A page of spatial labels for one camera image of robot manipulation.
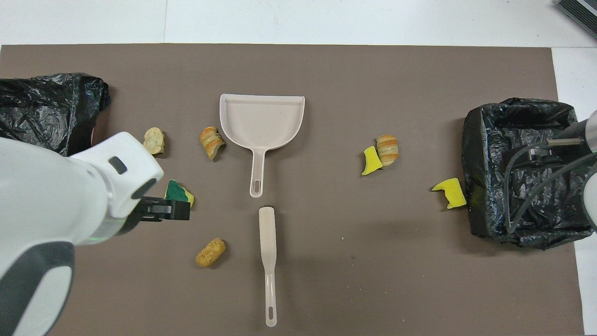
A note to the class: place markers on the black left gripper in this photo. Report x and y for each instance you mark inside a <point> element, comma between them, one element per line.
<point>147,210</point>

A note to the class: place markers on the beige hand brush black bristles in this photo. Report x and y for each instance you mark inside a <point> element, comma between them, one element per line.
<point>268,233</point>

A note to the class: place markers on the striped croissant bread piece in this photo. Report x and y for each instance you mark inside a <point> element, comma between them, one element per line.
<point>388,149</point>

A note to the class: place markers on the small curved yellow sponge piece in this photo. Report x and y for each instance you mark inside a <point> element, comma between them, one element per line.
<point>371,161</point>

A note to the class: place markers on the pale bread chunk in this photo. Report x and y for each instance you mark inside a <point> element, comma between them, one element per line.
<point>154,140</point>

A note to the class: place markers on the green and yellow sponge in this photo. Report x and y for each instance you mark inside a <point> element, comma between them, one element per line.
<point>176,191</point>

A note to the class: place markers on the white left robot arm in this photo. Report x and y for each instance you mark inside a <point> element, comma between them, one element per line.
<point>46,196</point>

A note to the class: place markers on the open black bag-lined bin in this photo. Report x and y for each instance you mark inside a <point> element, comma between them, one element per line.
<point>489,186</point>

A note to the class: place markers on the torn orange croissant piece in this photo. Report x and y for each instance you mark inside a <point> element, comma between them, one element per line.
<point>211,142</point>

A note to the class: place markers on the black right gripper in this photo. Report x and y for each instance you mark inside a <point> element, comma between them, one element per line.
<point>543,155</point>

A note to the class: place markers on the brown table mat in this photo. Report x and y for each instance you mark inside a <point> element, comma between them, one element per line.
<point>326,280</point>

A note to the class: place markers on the brown oval bread roll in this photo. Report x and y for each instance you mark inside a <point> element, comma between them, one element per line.
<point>211,252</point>

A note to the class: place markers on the notched yellow sponge piece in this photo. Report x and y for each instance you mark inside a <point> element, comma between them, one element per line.
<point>454,193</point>

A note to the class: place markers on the beige plastic dustpan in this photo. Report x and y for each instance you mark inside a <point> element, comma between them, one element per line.
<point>261,123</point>

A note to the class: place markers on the black bag-covered bin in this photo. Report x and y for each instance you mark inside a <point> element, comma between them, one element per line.
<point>37,107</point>

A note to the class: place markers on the dark ribbed device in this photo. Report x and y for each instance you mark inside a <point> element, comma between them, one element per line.
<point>583,11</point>

